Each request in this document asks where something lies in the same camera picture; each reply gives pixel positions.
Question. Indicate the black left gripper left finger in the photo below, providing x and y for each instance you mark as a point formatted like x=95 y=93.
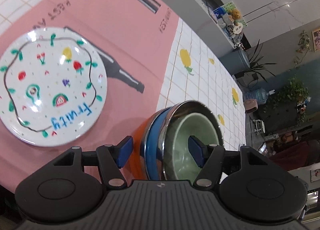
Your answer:
x=111 y=158

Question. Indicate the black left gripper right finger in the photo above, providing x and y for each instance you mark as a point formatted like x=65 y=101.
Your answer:
x=209 y=158

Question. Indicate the orange steel bowl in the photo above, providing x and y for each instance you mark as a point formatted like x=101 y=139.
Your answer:
x=137 y=152

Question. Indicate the green ceramic bowl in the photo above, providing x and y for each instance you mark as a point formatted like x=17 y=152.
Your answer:
x=183 y=154

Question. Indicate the blue steel mixing bowl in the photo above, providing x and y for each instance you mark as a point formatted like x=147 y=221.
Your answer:
x=178 y=111

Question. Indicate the white fruit painted plate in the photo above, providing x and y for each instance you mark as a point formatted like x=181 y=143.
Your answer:
x=53 y=87

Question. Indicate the water bottle jug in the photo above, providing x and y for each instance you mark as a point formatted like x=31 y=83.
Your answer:
x=261 y=95

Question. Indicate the grey trash bin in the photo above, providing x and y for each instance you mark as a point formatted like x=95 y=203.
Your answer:
x=235 y=61

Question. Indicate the green potted plant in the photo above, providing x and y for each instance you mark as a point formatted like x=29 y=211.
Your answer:
x=293 y=91

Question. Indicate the pink and white tablecloth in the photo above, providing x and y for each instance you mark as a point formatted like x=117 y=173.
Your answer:
x=153 y=60

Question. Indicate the teddy bear toy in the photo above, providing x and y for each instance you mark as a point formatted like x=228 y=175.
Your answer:
x=235 y=14

